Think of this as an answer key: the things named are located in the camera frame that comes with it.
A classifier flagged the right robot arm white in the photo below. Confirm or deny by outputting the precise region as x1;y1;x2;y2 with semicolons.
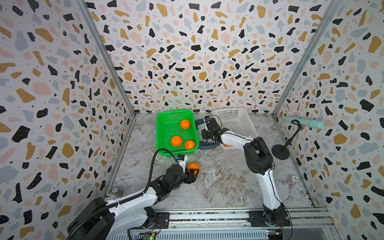
202;116;287;226

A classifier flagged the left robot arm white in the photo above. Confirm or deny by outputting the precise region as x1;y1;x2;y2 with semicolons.
67;163;200;240

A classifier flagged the dark teal plastic bin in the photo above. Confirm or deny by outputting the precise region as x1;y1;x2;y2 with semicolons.
195;119;219;151

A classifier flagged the white plastic mesh basket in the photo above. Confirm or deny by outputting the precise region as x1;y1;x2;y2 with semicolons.
211;108;259;151

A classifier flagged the green plastic mesh basket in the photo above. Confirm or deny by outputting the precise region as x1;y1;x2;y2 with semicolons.
156;110;200;156

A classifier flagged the green patterned tape roll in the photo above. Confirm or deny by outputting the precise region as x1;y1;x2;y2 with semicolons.
111;186;124;198

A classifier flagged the black microphone stand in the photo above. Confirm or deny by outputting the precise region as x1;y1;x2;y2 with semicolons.
272;119;303;160

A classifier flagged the small crumpled wrapper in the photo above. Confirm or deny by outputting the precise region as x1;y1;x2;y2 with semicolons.
286;176;299;188

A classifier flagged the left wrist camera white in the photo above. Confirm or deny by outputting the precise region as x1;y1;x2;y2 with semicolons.
177;154;188;172

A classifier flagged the black corrugated cable conduit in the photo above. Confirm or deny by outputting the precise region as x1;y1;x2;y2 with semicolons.
64;148;179;240

